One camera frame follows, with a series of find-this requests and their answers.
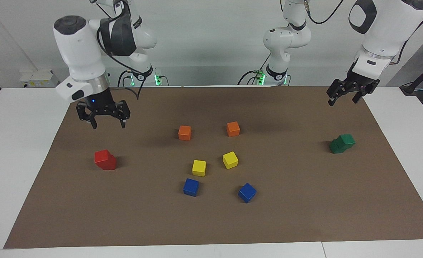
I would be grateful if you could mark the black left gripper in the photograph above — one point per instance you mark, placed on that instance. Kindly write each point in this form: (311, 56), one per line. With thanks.
(358, 81)

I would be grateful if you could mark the green wooden cube block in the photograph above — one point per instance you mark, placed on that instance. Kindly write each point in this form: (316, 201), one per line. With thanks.
(336, 147)
(347, 139)

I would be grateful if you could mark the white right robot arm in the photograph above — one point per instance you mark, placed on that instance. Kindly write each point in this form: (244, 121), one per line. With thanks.
(79, 50)

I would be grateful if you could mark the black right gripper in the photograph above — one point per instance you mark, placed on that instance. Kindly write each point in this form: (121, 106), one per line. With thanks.
(100, 104)

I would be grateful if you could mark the red wooden cube block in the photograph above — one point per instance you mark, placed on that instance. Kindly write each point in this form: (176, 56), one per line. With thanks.
(101, 157)
(112, 165)

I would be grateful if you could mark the yellow wooden cube block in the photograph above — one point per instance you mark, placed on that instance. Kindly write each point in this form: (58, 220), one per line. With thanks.
(199, 168)
(230, 160)

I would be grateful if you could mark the blue wooden cube block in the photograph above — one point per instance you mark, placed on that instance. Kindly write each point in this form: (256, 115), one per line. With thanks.
(247, 192)
(190, 187)

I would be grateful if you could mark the black stand with pole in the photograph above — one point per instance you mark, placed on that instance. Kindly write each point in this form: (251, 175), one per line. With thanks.
(410, 87)

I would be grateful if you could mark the brown table mat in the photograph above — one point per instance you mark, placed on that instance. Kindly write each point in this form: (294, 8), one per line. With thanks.
(89, 208)

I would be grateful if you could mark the orange wooden cube block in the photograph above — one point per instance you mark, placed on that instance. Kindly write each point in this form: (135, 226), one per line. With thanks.
(233, 129)
(184, 133)

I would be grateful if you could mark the white wall socket box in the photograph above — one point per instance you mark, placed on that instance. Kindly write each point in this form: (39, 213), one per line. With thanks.
(39, 77)

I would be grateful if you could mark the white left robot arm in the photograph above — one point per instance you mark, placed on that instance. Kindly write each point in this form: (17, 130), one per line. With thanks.
(387, 32)

